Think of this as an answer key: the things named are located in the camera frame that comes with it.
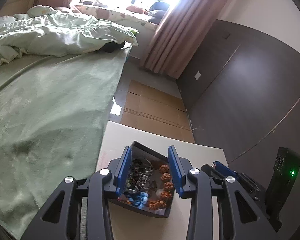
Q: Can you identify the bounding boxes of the patterned window seat cushion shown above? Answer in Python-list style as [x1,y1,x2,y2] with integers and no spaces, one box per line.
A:
[75,4,158,30]

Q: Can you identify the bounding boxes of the silver ball chain necklace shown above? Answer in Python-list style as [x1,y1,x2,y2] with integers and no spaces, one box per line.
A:
[124,158,156,196]

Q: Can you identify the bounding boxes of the brown rudraksha bead bracelet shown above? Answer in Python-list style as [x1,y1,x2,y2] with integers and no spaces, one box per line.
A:
[147,163,175,211]

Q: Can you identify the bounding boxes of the blue braided bracelet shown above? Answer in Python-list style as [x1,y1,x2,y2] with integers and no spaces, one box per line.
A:
[127,191,151,210]

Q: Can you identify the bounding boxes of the black garment on bed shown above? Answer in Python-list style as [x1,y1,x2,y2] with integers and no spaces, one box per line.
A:
[101,41,125,53]

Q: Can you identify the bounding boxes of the white pillow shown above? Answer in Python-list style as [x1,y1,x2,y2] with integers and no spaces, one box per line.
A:
[27,5,61,17]

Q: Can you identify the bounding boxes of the dark pillows on sill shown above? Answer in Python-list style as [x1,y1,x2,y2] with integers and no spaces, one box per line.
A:
[148,1,170,24]

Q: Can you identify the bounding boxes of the light green crumpled duvet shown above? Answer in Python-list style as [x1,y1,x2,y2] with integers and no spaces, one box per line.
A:
[0,13,138,66]

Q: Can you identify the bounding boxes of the white wall socket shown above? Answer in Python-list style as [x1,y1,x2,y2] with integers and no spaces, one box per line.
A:
[194,72,201,80]

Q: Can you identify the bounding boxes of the right pink curtain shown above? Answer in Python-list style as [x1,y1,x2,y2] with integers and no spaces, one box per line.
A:
[140,0,232,79]

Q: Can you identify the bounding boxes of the black jewelry box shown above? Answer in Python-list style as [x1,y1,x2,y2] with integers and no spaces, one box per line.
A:
[111,141,175,218]

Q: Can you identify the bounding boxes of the bed with green sheet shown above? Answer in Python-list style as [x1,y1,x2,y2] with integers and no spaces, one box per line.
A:
[0,46,130,239]

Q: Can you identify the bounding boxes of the flattened cardboard on floor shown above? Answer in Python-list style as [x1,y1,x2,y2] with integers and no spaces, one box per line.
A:
[121,80,195,143]

